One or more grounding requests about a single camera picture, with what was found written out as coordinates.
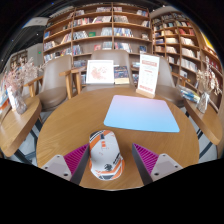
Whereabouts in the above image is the angled wooden bookshelf unit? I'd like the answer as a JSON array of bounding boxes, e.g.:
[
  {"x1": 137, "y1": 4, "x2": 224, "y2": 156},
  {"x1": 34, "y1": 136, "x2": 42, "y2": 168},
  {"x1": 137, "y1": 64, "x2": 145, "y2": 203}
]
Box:
[{"x1": 150, "y1": 11, "x2": 223, "y2": 111}]

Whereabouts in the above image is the beige armchair with wooden arms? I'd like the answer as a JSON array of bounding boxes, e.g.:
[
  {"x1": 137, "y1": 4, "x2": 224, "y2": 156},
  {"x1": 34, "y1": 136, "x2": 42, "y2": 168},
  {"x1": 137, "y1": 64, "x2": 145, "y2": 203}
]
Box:
[
  {"x1": 154, "y1": 56, "x2": 188, "y2": 108},
  {"x1": 24, "y1": 54, "x2": 76, "y2": 113},
  {"x1": 71, "y1": 49, "x2": 138, "y2": 94}
]

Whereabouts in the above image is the white framed floral picture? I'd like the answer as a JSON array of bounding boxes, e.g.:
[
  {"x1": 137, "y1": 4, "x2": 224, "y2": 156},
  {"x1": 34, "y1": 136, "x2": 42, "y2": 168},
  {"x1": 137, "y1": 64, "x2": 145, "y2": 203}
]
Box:
[{"x1": 85, "y1": 59, "x2": 115, "y2": 85}]

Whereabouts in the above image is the glass vase with dried flowers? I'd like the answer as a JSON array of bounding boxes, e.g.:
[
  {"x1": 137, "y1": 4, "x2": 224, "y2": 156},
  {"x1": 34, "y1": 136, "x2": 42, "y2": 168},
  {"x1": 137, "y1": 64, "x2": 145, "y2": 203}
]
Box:
[
  {"x1": 3, "y1": 57, "x2": 41, "y2": 115},
  {"x1": 194, "y1": 63, "x2": 223, "y2": 115}
]

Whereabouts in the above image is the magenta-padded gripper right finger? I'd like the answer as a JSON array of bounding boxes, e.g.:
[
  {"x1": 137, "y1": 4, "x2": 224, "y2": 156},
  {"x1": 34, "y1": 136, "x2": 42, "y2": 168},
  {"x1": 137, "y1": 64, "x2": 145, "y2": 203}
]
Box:
[{"x1": 131, "y1": 143, "x2": 184, "y2": 186}]

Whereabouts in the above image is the blue-pink gradient mouse pad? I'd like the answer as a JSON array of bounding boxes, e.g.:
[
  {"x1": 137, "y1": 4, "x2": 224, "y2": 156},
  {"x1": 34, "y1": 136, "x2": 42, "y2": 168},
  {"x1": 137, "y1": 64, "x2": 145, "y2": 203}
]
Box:
[{"x1": 103, "y1": 94, "x2": 181, "y2": 134}]

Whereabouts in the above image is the white sign in wooden base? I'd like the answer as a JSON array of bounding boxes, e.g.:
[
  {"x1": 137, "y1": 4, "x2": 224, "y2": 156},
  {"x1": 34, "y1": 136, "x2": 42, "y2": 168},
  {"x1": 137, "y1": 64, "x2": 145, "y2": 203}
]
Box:
[{"x1": 135, "y1": 53, "x2": 161, "y2": 99}]

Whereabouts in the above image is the wide wooden bookshelf unit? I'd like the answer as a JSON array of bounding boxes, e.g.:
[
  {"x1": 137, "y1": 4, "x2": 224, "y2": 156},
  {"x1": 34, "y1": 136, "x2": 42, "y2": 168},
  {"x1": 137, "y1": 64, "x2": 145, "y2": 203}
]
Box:
[{"x1": 42, "y1": 3, "x2": 153, "y2": 69}]

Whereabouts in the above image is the white and orange computer mouse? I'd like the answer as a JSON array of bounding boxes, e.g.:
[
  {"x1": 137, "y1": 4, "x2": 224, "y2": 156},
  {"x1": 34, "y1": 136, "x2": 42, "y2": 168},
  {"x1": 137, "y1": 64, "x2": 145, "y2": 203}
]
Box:
[{"x1": 88, "y1": 129, "x2": 126, "y2": 181}]

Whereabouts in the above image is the distant wooden bookshelf unit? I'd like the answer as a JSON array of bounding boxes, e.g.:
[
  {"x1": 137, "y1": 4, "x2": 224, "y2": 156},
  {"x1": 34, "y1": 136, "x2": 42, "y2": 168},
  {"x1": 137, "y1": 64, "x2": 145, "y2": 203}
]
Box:
[{"x1": 8, "y1": 49, "x2": 29, "y2": 73}]

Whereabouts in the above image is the dark cover book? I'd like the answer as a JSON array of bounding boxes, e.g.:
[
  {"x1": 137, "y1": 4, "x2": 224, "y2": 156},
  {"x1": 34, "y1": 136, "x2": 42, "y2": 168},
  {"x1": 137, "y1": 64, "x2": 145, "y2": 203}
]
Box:
[{"x1": 113, "y1": 65, "x2": 130, "y2": 85}]

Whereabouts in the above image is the round wooden side table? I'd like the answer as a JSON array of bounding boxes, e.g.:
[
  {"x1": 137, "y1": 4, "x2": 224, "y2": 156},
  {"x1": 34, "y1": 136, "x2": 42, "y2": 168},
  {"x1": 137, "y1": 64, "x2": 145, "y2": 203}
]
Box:
[
  {"x1": 184, "y1": 98, "x2": 224, "y2": 148},
  {"x1": 0, "y1": 95, "x2": 43, "y2": 158}
]

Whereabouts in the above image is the stack of books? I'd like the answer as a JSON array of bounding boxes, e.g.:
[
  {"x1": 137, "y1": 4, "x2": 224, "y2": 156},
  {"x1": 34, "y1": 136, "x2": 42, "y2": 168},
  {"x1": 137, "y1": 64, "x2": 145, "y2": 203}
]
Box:
[{"x1": 178, "y1": 84, "x2": 201, "y2": 104}]

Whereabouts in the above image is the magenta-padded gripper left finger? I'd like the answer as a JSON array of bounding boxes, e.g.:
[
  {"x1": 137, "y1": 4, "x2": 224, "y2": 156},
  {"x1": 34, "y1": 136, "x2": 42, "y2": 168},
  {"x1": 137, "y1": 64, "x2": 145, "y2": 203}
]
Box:
[{"x1": 41, "y1": 143, "x2": 92, "y2": 185}]

